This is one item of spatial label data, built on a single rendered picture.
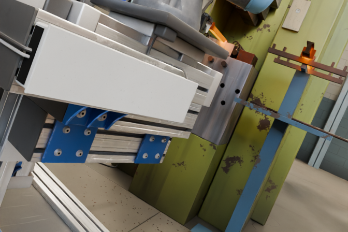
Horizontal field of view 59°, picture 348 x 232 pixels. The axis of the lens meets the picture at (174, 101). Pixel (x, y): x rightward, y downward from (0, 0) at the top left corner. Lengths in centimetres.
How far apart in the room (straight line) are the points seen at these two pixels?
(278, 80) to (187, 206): 84
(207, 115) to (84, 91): 132
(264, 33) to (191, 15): 161
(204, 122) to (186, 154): 20
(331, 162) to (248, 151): 591
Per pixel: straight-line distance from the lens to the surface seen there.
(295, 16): 184
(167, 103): 45
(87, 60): 34
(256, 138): 178
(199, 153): 165
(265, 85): 179
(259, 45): 219
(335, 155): 763
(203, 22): 134
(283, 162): 222
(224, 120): 161
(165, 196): 176
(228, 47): 172
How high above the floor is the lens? 73
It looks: 5 degrees down
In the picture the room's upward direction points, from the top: 22 degrees clockwise
